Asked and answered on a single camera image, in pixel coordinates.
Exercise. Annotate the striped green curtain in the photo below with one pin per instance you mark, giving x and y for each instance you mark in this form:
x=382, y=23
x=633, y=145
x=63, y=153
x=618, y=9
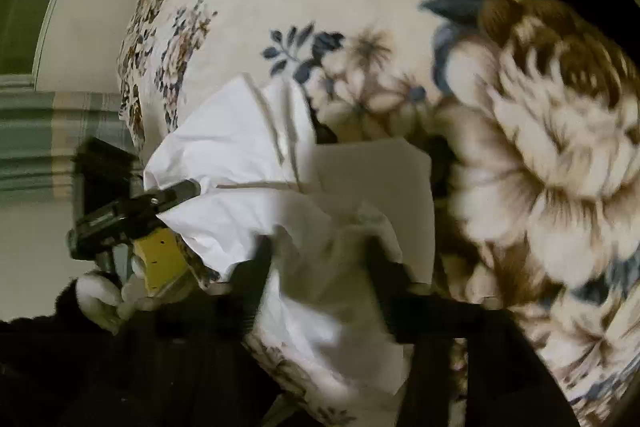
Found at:
x=40, y=133

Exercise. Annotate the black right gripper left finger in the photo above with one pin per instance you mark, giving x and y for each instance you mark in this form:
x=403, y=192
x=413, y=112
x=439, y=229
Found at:
x=191, y=367

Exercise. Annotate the floral fleece blanket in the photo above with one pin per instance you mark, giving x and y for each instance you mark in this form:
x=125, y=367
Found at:
x=530, y=116

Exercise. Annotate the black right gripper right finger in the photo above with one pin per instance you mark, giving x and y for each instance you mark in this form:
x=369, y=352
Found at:
x=508, y=384

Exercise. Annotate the yellow box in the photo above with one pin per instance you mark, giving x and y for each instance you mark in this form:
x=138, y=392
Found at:
x=163, y=260

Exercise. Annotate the white gloved left hand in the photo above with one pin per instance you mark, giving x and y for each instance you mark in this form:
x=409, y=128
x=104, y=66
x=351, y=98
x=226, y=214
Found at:
x=108, y=306

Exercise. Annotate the white small garment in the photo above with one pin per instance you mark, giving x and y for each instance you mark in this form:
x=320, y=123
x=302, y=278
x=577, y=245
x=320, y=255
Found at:
x=253, y=153

